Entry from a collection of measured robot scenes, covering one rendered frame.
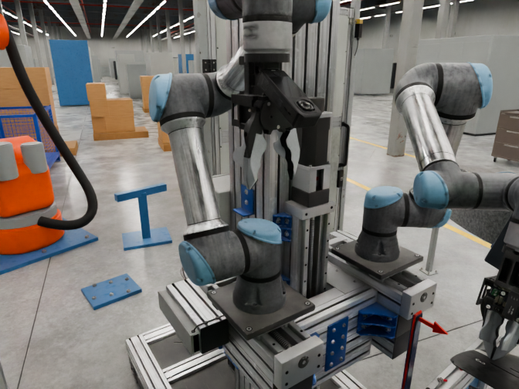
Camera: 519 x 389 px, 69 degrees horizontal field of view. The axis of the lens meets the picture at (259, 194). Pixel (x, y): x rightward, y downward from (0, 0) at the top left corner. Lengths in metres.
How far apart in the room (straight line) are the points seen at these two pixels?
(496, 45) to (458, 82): 9.36
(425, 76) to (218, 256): 0.69
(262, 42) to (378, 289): 0.98
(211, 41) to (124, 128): 7.55
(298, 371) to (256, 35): 0.78
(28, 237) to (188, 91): 3.18
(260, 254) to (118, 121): 8.61
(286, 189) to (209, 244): 0.38
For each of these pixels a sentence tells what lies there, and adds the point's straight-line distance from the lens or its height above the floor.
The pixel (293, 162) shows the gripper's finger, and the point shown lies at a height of 1.51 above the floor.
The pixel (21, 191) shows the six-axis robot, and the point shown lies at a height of 0.60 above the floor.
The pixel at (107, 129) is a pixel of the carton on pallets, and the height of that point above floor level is 0.23.
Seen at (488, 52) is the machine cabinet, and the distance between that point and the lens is 10.41.
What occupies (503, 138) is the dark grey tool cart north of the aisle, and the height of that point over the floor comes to 0.45.
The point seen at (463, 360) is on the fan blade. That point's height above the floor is 1.16.
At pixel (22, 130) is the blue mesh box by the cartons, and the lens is 6.48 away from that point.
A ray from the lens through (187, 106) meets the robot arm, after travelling 0.96.
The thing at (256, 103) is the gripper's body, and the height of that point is 1.61.
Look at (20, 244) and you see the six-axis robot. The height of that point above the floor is 0.14.
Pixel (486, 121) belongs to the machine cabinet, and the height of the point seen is 0.34.
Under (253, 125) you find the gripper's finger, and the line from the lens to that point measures 0.58.
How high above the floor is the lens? 1.67
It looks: 19 degrees down
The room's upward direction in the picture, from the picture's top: straight up
